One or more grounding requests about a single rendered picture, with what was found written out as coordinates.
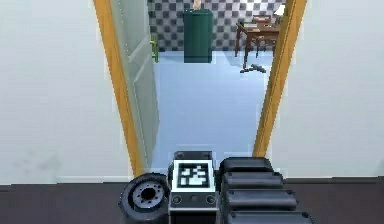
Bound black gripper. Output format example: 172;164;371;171
118;172;172;224

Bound pale grey room door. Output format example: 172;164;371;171
109;0;160;167

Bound dark green cabinet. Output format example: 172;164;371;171
183;8;214;64

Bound brown wooden table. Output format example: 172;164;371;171
234;20;282;70

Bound brown wooden chair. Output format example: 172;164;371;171
251;13;273;28

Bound green door handle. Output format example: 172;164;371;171
149;35;160;64

